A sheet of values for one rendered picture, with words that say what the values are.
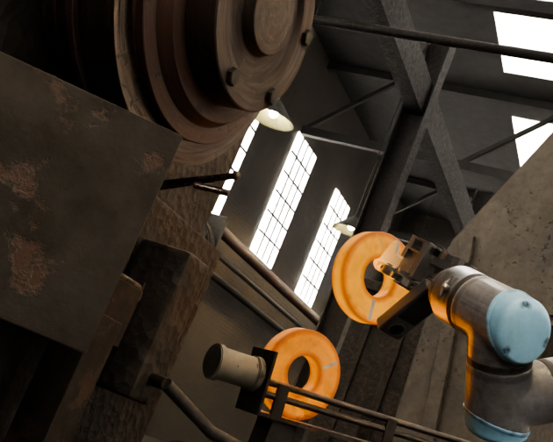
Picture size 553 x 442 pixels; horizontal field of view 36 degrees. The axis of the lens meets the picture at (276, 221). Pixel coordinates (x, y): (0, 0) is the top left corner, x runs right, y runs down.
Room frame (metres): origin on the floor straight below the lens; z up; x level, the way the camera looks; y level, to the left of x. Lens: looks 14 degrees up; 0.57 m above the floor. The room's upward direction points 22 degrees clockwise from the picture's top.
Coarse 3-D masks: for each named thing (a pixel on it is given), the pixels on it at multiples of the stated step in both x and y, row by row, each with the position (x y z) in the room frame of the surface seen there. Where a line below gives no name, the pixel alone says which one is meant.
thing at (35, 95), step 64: (0, 64) 0.46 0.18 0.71; (0, 128) 0.47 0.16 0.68; (64, 128) 0.47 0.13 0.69; (128, 128) 0.48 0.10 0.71; (0, 192) 0.47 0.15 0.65; (64, 192) 0.47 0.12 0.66; (128, 192) 0.48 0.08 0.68; (0, 256) 0.47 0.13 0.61; (64, 256) 0.48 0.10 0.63; (128, 256) 0.48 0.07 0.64; (64, 320) 0.48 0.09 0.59
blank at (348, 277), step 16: (352, 240) 1.37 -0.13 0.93; (368, 240) 1.37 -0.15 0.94; (384, 240) 1.39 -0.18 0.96; (336, 256) 1.38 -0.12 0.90; (352, 256) 1.36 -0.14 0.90; (368, 256) 1.38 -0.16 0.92; (400, 256) 1.41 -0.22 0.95; (336, 272) 1.37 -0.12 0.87; (352, 272) 1.37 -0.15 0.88; (336, 288) 1.38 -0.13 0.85; (352, 288) 1.37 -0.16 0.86; (384, 288) 1.43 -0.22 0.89; (400, 288) 1.42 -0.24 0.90; (352, 304) 1.38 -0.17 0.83; (368, 304) 1.39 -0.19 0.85; (384, 304) 1.41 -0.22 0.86; (368, 320) 1.40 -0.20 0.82
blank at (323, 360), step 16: (288, 336) 1.45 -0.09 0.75; (304, 336) 1.46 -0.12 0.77; (320, 336) 1.48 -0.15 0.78; (288, 352) 1.45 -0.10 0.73; (304, 352) 1.47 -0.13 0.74; (320, 352) 1.49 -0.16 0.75; (288, 368) 1.46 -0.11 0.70; (320, 368) 1.49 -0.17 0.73; (336, 368) 1.51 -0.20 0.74; (320, 384) 1.50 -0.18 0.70; (336, 384) 1.51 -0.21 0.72; (272, 400) 1.46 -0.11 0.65; (304, 400) 1.49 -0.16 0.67; (288, 416) 1.48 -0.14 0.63; (304, 416) 1.49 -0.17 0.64
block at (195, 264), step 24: (144, 240) 1.33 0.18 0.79; (144, 264) 1.32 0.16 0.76; (168, 264) 1.31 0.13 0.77; (192, 264) 1.31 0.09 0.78; (144, 288) 1.31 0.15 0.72; (168, 288) 1.30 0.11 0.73; (192, 288) 1.33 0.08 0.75; (144, 312) 1.31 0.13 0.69; (168, 312) 1.30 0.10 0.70; (144, 336) 1.30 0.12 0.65; (168, 336) 1.32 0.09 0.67; (120, 360) 1.31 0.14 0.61; (144, 360) 1.30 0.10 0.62; (168, 360) 1.35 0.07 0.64; (96, 384) 1.33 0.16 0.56; (120, 384) 1.30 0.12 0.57; (144, 384) 1.31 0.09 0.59
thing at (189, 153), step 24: (96, 0) 0.97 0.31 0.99; (120, 0) 0.95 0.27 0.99; (96, 24) 0.99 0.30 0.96; (120, 24) 0.97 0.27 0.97; (96, 48) 1.01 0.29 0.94; (120, 48) 0.99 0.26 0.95; (96, 72) 1.04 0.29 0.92; (120, 72) 1.00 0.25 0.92; (120, 96) 1.03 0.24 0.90; (144, 96) 1.06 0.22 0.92; (192, 144) 1.20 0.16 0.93; (216, 144) 1.25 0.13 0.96
